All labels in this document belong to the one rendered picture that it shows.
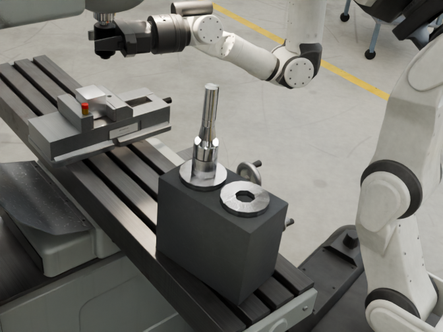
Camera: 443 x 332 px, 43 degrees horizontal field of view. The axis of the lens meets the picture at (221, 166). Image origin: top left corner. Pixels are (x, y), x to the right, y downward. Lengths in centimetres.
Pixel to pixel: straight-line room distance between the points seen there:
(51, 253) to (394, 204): 77
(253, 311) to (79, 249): 49
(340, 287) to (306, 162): 159
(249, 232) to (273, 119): 257
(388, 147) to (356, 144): 215
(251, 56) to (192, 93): 229
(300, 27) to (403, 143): 39
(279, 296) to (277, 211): 19
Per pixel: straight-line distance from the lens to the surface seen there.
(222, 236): 102
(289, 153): 322
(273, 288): 115
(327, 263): 172
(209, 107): 98
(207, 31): 133
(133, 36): 128
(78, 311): 153
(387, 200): 129
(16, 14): 107
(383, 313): 147
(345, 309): 164
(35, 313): 146
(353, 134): 354
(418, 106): 120
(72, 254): 140
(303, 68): 143
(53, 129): 144
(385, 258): 144
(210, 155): 102
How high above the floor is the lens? 176
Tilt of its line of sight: 35 degrees down
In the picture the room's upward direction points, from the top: 7 degrees clockwise
